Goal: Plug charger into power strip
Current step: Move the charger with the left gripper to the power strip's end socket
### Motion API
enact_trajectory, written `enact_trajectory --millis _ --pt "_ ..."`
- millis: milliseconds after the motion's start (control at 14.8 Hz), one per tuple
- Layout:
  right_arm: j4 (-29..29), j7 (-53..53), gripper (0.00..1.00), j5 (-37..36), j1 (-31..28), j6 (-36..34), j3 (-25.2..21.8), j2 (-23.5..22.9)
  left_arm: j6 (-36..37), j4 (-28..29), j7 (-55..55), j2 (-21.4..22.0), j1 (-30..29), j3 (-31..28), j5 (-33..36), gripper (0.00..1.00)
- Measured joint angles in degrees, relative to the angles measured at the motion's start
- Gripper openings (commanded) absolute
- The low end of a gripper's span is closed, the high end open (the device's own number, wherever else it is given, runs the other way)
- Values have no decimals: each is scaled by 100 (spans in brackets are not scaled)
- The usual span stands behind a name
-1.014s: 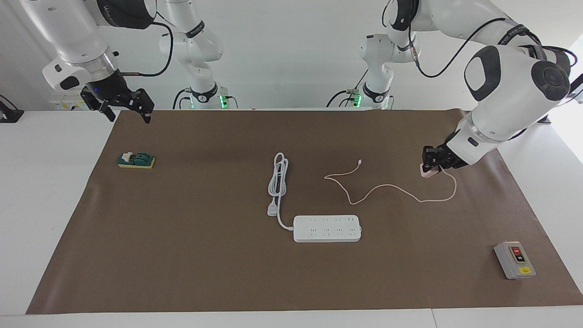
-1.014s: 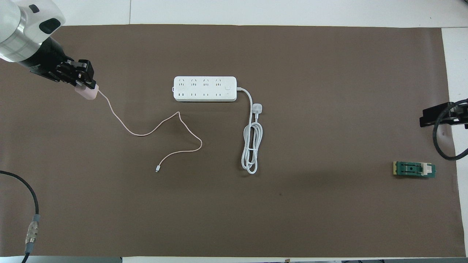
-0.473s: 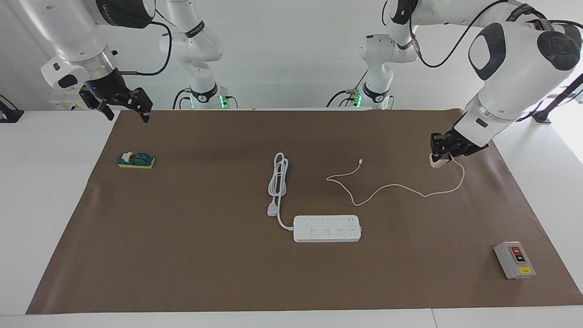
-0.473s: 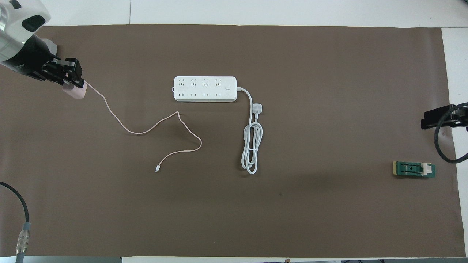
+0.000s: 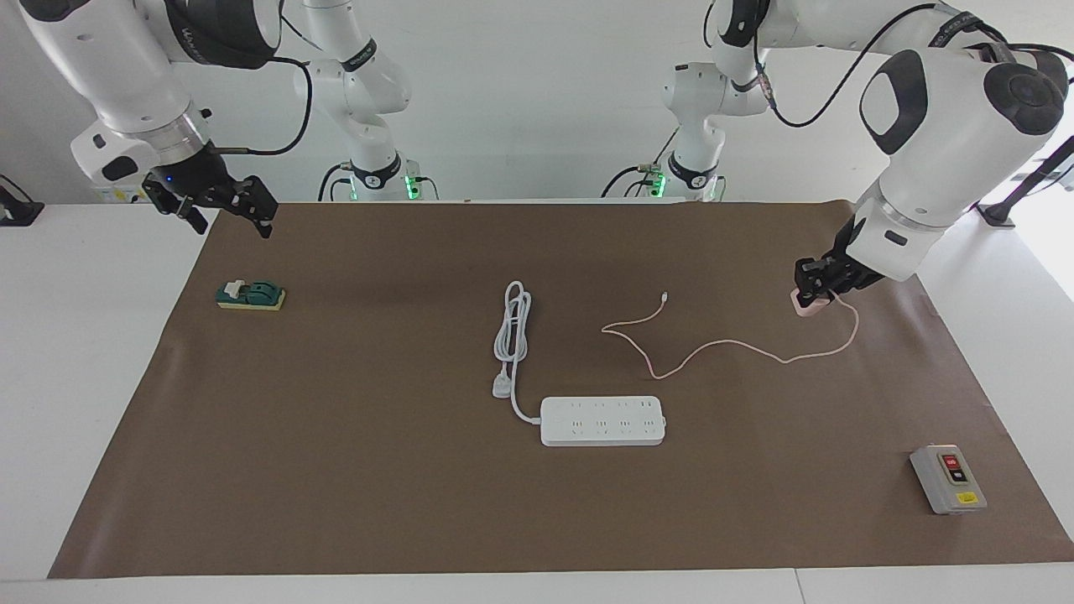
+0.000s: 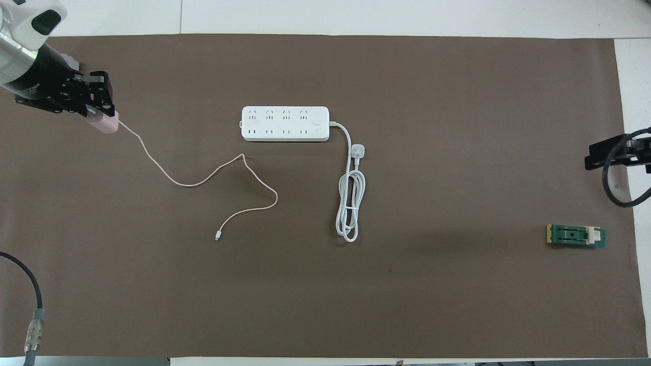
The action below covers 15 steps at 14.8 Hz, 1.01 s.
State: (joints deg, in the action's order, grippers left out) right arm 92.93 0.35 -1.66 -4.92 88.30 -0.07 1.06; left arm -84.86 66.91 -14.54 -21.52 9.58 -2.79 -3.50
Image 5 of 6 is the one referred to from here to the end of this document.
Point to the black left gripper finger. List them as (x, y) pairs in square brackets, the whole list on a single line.
[(829, 291), (805, 283)]

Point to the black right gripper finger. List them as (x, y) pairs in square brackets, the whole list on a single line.
[(195, 214), (260, 201)]

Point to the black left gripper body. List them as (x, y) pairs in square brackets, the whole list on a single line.
[(847, 264)]

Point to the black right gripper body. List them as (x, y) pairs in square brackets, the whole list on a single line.
[(197, 180)]

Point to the pink charger adapter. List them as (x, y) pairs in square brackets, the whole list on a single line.
[(807, 310)]

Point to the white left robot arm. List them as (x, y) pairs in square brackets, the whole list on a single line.
[(940, 151)]

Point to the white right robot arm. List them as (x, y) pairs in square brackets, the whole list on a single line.
[(126, 67)]

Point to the white power strip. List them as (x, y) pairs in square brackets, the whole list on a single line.
[(604, 424)]

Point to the brown table mat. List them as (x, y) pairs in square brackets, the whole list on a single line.
[(336, 461)]

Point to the white wall outlet box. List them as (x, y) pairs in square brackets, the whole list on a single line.
[(126, 195)]

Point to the green knife switch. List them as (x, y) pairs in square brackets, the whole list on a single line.
[(252, 295)]

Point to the black camera stand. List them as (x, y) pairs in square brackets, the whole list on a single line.
[(21, 214), (998, 216)]

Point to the grey on-off switch box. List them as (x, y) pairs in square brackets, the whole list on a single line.
[(948, 478)]

